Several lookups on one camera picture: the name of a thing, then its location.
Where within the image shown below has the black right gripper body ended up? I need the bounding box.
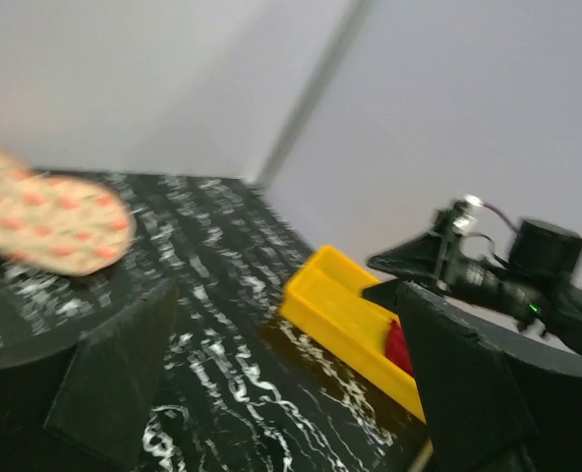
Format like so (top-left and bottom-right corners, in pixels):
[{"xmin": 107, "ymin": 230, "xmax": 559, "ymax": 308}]
[{"xmin": 367, "ymin": 196, "xmax": 546, "ymax": 330}]

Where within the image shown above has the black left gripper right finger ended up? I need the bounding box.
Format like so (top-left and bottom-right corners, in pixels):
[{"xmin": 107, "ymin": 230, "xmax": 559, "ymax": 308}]
[{"xmin": 362, "ymin": 280, "xmax": 582, "ymax": 471}]

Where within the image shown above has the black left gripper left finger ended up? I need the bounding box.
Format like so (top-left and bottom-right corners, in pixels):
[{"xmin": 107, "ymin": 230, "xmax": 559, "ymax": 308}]
[{"xmin": 0, "ymin": 279, "xmax": 178, "ymax": 471}]

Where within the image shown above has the red lace bra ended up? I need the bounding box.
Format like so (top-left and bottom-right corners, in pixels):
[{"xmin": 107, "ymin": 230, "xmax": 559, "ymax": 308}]
[{"xmin": 384, "ymin": 320, "xmax": 414, "ymax": 377}]

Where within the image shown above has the pink floral mesh laundry bag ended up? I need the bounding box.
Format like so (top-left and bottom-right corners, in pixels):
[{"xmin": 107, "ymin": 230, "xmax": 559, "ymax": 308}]
[{"xmin": 0, "ymin": 151, "xmax": 136, "ymax": 277}]

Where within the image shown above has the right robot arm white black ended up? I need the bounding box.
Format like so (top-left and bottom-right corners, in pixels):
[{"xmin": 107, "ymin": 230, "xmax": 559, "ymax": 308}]
[{"xmin": 361, "ymin": 195, "xmax": 582, "ymax": 355}]

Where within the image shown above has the yellow plastic tray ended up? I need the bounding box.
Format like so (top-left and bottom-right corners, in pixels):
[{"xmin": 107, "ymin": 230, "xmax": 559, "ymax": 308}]
[{"xmin": 280, "ymin": 246, "xmax": 426, "ymax": 422}]

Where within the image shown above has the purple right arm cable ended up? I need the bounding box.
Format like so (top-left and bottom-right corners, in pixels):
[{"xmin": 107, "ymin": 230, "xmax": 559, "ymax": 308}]
[{"xmin": 477, "ymin": 200, "xmax": 521, "ymax": 232}]

